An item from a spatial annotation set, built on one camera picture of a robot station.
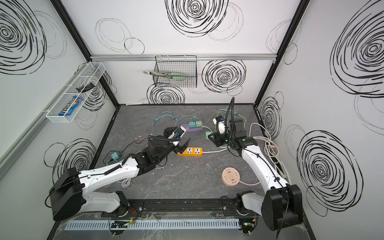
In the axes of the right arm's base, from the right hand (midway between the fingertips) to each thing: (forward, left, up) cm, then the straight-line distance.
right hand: (211, 135), depth 81 cm
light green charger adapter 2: (+16, +7, -11) cm, 20 cm away
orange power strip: (-2, +10, -15) cm, 19 cm away
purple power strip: (+17, +15, -15) cm, 27 cm away
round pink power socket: (-17, -11, -16) cm, 26 cm away
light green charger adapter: (0, +2, +1) cm, 2 cm away
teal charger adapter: (-6, +57, -15) cm, 59 cm away
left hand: (-2, +15, +5) cm, 16 cm away
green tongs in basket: (+33, +25, +16) cm, 44 cm away
